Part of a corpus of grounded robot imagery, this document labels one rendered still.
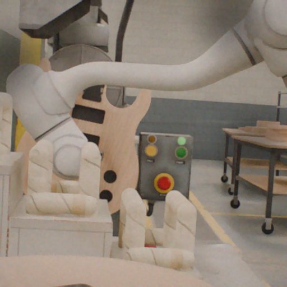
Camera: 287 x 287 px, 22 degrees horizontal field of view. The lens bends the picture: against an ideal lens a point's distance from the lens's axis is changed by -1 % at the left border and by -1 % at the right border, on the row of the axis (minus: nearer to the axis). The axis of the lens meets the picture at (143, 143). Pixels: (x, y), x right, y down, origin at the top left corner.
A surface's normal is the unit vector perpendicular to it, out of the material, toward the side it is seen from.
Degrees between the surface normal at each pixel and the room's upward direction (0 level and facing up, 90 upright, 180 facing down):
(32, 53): 90
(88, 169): 90
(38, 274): 0
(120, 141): 87
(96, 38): 90
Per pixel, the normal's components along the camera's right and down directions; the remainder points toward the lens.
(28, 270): 0.07, -1.00
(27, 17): 0.04, 0.05
